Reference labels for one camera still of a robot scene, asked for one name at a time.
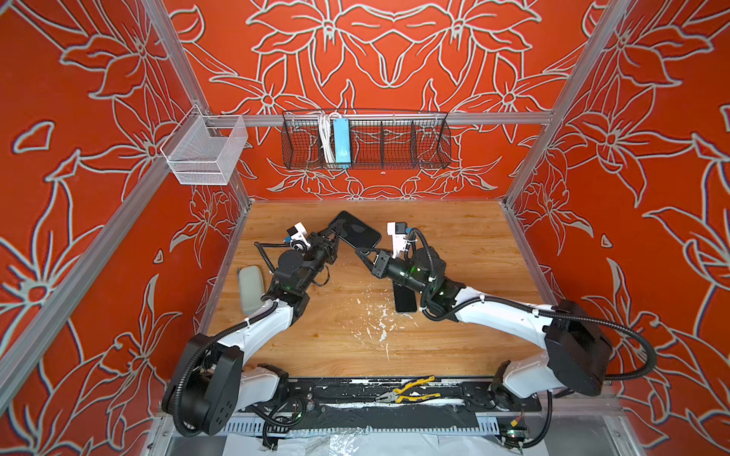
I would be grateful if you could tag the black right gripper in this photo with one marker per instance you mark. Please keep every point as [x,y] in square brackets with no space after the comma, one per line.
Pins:
[386,263]

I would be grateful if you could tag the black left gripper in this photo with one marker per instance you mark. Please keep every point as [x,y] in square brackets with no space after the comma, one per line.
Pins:
[326,249]

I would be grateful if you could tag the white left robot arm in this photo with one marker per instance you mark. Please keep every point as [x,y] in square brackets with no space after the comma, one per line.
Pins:
[210,382]

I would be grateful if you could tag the black wire wall basket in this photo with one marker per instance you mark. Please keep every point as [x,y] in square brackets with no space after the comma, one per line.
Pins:
[380,139]

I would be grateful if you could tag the black smartphone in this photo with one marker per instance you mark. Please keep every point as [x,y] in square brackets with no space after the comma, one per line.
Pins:
[355,232]

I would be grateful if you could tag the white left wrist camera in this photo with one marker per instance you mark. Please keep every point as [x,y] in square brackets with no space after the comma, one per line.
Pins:
[297,237]

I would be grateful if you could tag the clear plastic wall bin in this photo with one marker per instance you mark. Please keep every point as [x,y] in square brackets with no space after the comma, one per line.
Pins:
[204,149]

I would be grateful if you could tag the light blue flat box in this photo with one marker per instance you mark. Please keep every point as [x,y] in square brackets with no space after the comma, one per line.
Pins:
[342,141]

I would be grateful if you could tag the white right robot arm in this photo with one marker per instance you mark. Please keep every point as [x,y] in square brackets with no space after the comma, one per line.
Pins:
[574,350]

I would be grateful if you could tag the pale green soap bar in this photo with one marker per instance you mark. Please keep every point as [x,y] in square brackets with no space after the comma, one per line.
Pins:
[251,289]

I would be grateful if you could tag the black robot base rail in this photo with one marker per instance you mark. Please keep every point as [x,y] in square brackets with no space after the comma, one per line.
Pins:
[347,405]

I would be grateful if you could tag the yellow handled pliers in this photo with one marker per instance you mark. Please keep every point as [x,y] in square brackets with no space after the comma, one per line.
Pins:
[408,393]

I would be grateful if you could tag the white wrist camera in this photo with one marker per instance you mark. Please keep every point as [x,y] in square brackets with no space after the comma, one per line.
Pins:
[297,237]
[398,231]

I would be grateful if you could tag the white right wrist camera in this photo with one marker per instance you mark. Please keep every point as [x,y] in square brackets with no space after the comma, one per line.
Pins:
[398,231]

